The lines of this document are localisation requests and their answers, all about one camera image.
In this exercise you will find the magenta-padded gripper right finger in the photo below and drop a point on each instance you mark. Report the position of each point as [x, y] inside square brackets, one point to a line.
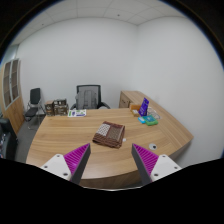
[164, 165]

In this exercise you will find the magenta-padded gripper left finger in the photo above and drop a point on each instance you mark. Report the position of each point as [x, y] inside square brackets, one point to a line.
[59, 165]

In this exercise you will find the brown patterned towel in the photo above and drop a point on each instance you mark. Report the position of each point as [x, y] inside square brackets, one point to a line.
[109, 134]

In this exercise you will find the green box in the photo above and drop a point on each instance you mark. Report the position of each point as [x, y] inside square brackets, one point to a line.
[151, 121]

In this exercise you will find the small blue box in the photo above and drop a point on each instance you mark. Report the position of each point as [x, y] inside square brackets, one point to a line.
[142, 120]

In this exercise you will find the clear plastic box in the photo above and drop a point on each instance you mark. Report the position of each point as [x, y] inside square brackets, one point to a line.
[154, 112]

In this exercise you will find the white printed leaflet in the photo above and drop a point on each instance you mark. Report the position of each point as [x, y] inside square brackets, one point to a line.
[77, 113]

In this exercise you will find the small brown cardboard box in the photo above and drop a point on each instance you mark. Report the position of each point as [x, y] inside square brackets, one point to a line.
[49, 108]

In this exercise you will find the black armchair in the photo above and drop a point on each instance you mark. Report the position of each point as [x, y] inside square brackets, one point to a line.
[7, 140]

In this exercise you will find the small tan box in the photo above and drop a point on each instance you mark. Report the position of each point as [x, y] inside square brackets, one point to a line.
[135, 112]

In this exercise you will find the purple standing card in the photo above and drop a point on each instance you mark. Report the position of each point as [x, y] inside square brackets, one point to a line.
[144, 106]

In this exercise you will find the orange box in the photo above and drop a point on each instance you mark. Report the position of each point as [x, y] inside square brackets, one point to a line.
[135, 107]

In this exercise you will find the black visitor chair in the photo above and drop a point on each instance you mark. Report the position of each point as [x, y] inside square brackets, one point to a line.
[34, 100]

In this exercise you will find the grey mesh office chair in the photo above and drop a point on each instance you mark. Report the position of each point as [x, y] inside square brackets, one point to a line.
[88, 97]

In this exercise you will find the low wooden side cabinet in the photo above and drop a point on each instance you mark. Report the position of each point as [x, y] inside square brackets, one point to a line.
[126, 99]

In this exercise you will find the wooden glass-door shelf unit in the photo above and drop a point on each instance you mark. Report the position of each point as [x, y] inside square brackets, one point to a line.
[11, 96]

